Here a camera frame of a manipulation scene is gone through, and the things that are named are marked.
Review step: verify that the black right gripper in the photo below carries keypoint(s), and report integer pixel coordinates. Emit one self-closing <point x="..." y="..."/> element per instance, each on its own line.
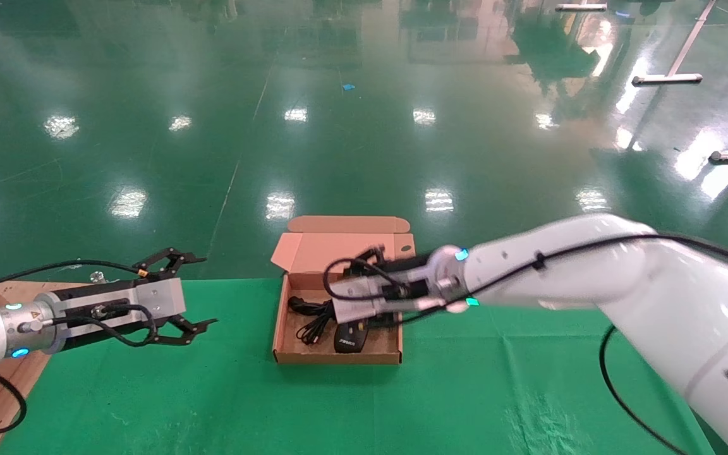
<point x="411" y="275"/>

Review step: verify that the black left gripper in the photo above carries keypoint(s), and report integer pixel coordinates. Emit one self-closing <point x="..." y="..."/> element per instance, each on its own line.
<point x="105" y="316"/>

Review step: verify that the open brown cardboard box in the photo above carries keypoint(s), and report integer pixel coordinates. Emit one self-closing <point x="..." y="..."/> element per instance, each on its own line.
<point x="339" y="253"/>

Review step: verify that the metal binder clip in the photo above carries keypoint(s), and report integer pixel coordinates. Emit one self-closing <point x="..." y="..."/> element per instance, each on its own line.
<point x="97" y="277"/>

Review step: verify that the green table cloth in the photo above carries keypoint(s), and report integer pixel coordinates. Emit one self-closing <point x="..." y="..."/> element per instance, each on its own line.
<point x="452" y="385"/>

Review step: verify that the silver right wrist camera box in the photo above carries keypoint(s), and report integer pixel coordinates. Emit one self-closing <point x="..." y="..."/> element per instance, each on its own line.
<point x="364" y="303"/>

